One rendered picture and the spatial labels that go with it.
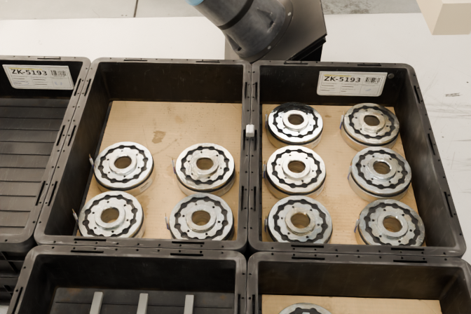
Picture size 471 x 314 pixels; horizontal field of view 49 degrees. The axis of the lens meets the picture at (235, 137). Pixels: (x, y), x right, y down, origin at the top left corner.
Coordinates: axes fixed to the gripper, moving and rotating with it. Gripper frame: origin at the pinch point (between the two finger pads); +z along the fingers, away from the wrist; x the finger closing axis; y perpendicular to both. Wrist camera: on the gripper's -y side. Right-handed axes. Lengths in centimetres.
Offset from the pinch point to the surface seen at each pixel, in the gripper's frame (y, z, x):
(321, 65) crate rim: 5.8, 15.8, -18.6
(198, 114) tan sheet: 8.2, 25.8, -41.9
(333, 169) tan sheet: 22.4, 25.7, -17.4
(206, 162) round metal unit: 22, 24, -40
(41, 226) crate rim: 39, 16, -63
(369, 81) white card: 6.7, 19.1, -9.3
